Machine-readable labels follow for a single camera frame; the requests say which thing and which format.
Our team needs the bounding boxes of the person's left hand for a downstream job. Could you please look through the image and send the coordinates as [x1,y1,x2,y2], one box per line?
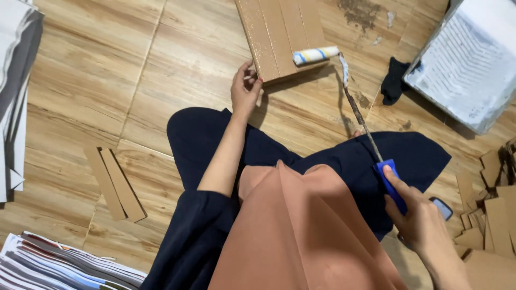
[231,60,264,117]

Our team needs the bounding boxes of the person's right hand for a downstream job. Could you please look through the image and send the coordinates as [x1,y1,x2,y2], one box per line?
[382,165,445,251]

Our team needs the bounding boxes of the brown cardboard slat panel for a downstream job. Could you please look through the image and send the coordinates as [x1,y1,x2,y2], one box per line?
[235,0,332,85]

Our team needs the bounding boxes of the blue handled paint roller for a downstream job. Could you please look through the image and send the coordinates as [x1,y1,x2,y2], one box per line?
[292,45,409,216]

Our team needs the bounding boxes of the black phone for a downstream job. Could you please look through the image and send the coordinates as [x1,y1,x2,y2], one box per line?
[428,197,454,222]

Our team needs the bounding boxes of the heap of cardboard scraps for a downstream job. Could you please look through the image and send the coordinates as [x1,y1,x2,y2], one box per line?
[453,137,516,290]

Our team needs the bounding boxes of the person's dark blue trousers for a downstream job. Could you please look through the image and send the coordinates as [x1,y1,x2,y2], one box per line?
[139,107,452,290]

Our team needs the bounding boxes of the person's brown tunic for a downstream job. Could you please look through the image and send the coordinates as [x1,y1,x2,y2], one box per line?
[207,159,410,290]

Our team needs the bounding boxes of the black cloth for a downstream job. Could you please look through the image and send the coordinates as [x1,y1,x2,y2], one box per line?
[380,56,422,106]

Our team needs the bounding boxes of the cardboard strip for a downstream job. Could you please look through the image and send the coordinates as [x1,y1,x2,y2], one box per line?
[99,148,148,223]
[83,146,128,221]

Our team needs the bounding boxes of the white paint tray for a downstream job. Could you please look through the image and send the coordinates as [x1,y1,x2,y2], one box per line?
[403,0,516,135]

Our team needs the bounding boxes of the stack of grey paper sheets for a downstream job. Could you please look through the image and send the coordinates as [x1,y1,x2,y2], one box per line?
[0,0,45,204]

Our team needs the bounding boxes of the stack of magazines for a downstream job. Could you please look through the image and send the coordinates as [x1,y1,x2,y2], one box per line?
[0,231,148,290]

